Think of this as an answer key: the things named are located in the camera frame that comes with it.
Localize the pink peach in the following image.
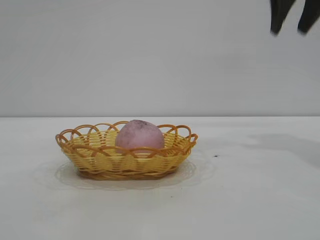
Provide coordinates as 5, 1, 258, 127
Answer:
115, 119, 166, 155

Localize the yellow woven wicker basket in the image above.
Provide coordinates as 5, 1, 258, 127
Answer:
55, 120, 200, 181

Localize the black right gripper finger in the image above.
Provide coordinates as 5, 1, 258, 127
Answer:
269, 0, 293, 36
297, 0, 320, 34

